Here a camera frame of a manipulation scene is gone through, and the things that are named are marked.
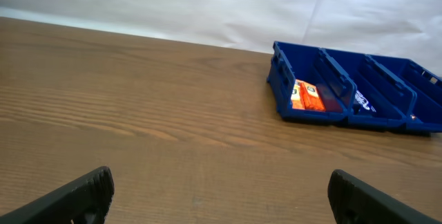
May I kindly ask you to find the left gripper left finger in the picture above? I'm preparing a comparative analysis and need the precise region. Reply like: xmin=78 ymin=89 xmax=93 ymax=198
xmin=0 ymin=165 xmax=115 ymax=224

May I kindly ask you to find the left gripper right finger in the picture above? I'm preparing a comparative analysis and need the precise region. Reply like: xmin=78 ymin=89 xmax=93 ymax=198
xmin=327 ymin=169 xmax=442 ymax=224

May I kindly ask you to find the blue candy pack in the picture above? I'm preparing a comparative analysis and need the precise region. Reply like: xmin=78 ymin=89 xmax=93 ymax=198
xmin=352 ymin=90 xmax=377 ymax=114

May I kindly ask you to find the orange candy box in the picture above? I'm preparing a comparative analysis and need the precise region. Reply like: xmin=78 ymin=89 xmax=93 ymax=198
xmin=298 ymin=81 xmax=327 ymax=112
xmin=291 ymin=78 xmax=307 ymax=111

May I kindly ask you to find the blue tray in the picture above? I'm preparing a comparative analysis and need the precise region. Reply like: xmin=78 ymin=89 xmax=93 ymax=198
xmin=266 ymin=41 xmax=442 ymax=136

